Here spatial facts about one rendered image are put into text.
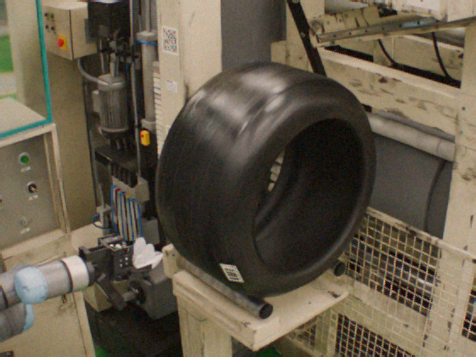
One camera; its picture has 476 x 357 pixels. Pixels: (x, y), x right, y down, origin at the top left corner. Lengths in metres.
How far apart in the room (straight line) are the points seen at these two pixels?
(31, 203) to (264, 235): 0.72
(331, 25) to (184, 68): 0.44
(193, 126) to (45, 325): 0.98
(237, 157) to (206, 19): 0.47
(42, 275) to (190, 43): 0.74
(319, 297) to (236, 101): 0.68
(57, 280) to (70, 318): 0.89
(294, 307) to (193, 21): 0.83
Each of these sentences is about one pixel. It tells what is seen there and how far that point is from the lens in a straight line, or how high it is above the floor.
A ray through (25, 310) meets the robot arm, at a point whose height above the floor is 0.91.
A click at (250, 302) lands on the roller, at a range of 1.68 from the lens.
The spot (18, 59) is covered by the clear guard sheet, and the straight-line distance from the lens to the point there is 1.86.
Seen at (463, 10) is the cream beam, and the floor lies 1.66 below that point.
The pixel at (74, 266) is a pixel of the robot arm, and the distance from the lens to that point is 1.36.
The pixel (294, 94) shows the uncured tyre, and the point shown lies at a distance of 1.48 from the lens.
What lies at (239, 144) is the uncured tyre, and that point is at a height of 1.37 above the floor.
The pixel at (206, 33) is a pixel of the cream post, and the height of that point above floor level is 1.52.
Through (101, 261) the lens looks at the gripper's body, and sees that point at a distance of 1.40.
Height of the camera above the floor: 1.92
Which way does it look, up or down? 25 degrees down
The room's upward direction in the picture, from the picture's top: 1 degrees counter-clockwise
